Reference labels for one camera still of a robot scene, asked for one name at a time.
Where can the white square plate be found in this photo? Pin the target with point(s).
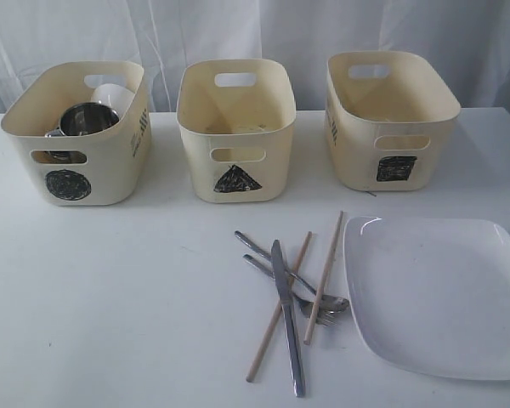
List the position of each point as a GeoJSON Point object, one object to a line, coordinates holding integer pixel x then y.
{"type": "Point", "coordinates": [432, 295]}

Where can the wooden chopstick left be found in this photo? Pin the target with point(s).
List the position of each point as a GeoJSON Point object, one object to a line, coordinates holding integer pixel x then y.
{"type": "Point", "coordinates": [269, 332]}

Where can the steel fork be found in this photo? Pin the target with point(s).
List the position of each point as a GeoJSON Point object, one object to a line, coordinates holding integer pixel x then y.
{"type": "Point", "coordinates": [324, 317]}

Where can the white curtain backdrop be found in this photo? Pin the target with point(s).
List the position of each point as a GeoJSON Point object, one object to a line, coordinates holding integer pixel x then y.
{"type": "Point", "coordinates": [467, 42]}

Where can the cream bin with triangle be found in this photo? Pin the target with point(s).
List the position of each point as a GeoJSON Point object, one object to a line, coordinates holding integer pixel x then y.
{"type": "Point", "coordinates": [236, 119]}

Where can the cream bin with circle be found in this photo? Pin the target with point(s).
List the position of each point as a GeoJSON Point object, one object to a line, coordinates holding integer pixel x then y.
{"type": "Point", "coordinates": [115, 157]}

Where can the wooden chopstick right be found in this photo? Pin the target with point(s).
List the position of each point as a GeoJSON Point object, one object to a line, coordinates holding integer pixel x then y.
{"type": "Point", "coordinates": [323, 280]}

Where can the white round bowl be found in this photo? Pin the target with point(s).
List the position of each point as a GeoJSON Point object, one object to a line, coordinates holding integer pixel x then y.
{"type": "Point", "coordinates": [117, 97]}

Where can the cream bin with square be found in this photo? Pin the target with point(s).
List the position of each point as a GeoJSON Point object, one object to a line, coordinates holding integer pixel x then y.
{"type": "Point", "coordinates": [389, 115]}

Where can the steel mug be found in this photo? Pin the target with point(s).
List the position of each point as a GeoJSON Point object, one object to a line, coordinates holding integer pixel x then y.
{"type": "Point", "coordinates": [84, 119]}

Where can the stainless steel bowl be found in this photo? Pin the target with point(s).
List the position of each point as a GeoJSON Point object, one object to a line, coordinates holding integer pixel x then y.
{"type": "Point", "coordinates": [58, 157]}

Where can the wooden chopstick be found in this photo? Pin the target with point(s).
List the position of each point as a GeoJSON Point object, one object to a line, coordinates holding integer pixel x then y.
{"type": "Point", "coordinates": [323, 280]}
{"type": "Point", "coordinates": [269, 332]}

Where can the steel spoon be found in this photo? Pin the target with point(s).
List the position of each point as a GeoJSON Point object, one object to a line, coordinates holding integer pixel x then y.
{"type": "Point", "coordinates": [329, 302]}

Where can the steel table knife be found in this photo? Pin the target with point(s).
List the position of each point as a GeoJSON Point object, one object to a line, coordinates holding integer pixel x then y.
{"type": "Point", "coordinates": [287, 307]}

